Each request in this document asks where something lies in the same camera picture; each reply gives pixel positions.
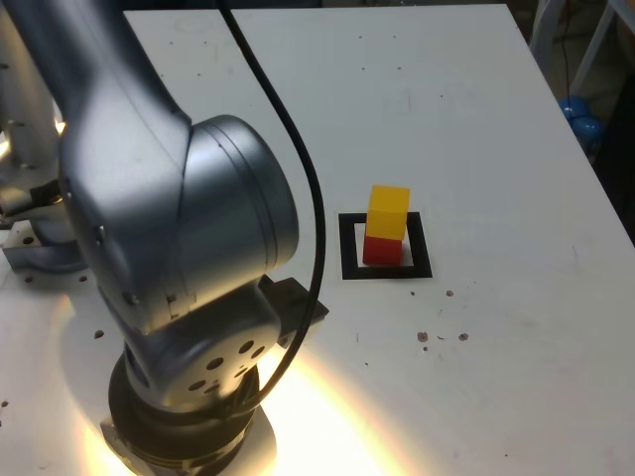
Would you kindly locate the red cube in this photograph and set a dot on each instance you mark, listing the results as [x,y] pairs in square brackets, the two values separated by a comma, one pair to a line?
[382,252]

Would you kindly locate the yellow cube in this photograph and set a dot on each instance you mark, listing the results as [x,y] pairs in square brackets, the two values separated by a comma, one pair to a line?
[387,218]

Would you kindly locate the black tape square outline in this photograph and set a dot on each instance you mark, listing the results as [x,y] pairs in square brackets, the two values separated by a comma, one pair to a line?
[387,273]

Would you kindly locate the blue round object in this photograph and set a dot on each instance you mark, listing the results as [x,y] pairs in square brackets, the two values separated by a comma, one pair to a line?
[588,129]

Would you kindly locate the white frame bar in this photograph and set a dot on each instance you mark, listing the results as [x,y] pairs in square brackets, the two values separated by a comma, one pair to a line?
[597,44]
[546,20]

